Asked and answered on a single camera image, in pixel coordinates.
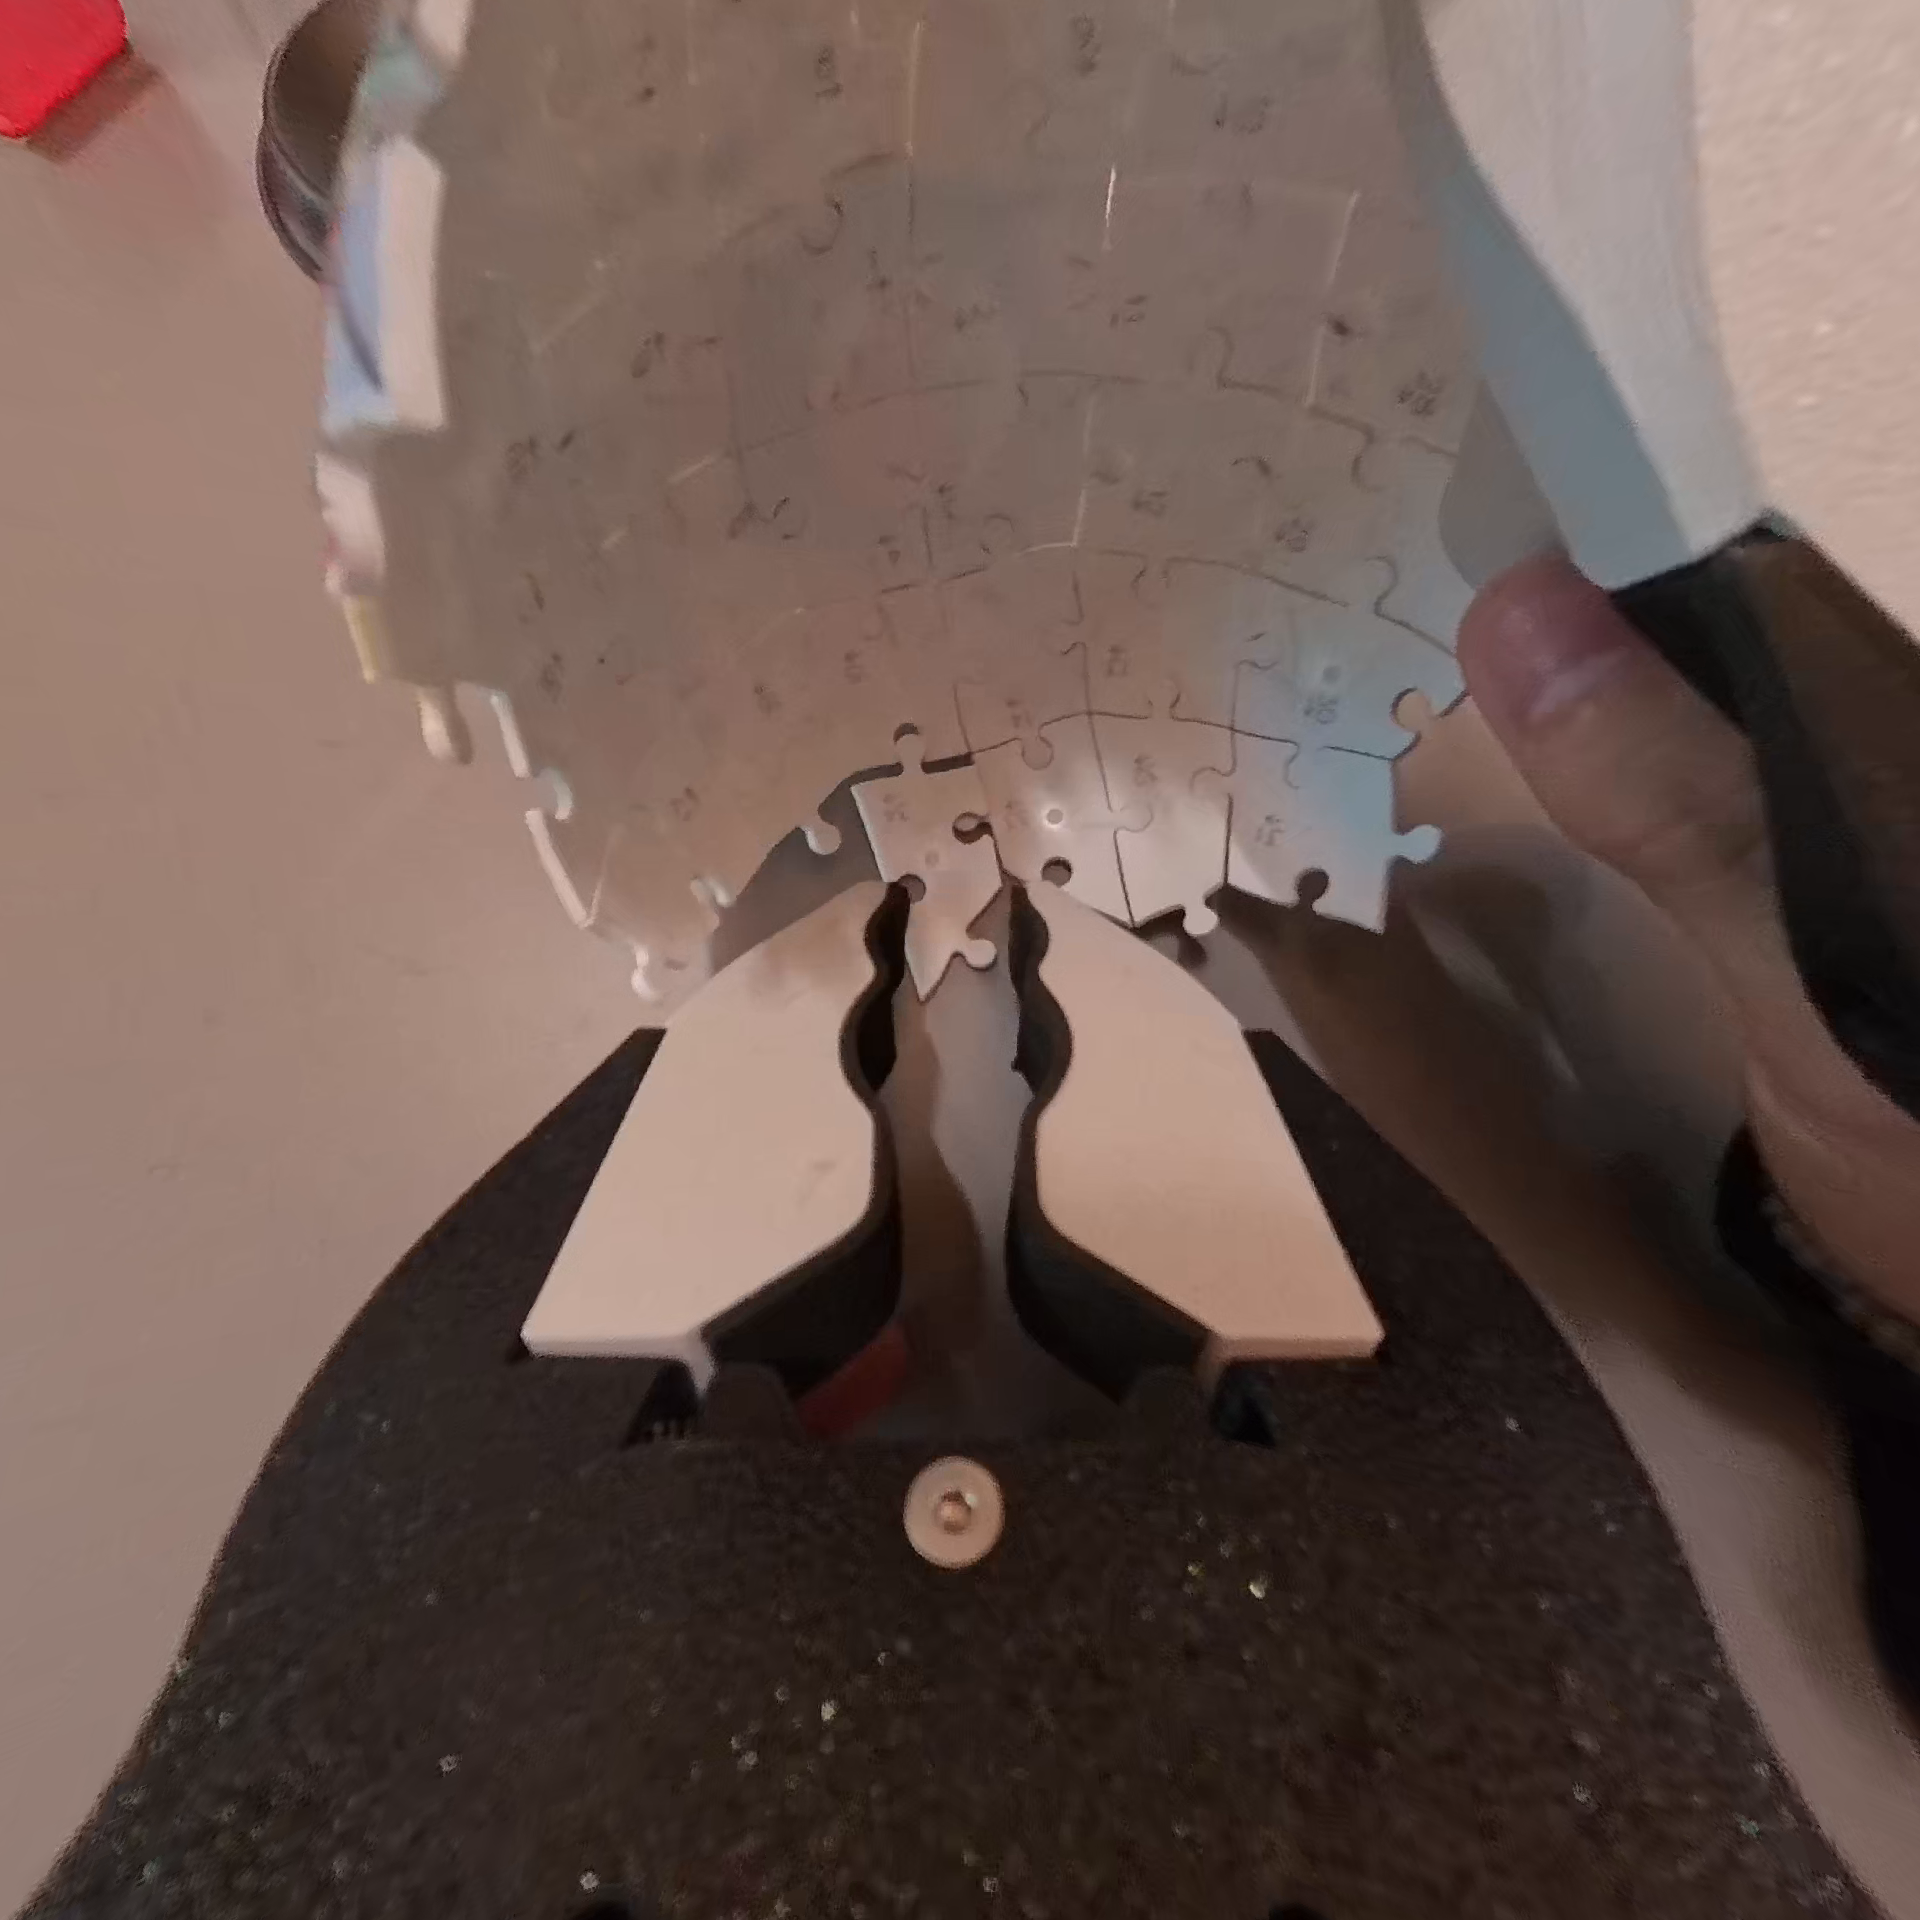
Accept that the curved white puzzle piece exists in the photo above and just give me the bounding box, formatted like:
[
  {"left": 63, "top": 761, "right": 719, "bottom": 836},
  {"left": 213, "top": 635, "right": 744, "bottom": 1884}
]
[{"left": 861, "top": 783, "right": 1004, "bottom": 1005}]

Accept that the partly built white puzzle ball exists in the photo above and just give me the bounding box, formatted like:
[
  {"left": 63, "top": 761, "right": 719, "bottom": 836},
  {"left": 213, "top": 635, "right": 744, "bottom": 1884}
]
[{"left": 309, "top": 0, "right": 1477, "bottom": 998}]

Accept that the red plastic case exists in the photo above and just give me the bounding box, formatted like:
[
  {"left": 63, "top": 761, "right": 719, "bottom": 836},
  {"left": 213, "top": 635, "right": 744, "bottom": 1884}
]
[{"left": 0, "top": 0, "right": 129, "bottom": 141}]

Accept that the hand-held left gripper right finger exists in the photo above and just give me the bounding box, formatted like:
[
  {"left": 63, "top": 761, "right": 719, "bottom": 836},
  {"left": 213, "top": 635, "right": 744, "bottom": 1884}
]
[{"left": 1004, "top": 885, "right": 1383, "bottom": 1414}]

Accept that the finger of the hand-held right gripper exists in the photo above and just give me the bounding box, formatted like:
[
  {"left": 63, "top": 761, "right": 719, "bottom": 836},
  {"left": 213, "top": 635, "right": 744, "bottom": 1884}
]
[{"left": 1400, "top": 0, "right": 1772, "bottom": 602}]

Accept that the person's right forearm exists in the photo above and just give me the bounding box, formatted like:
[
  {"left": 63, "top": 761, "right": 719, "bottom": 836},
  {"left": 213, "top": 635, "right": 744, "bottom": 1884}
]
[{"left": 1711, "top": 1126, "right": 1920, "bottom": 1703}]

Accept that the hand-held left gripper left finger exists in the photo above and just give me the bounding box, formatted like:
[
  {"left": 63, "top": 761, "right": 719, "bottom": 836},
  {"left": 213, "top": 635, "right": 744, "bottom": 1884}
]
[{"left": 521, "top": 882, "right": 912, "bottom": 1414}]

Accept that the black round puzzle stand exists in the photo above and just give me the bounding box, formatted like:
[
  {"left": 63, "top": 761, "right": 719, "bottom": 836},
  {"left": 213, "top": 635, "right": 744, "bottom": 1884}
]
[{"left": 254, "top": 21, "right": 379, "bottom": 287}]

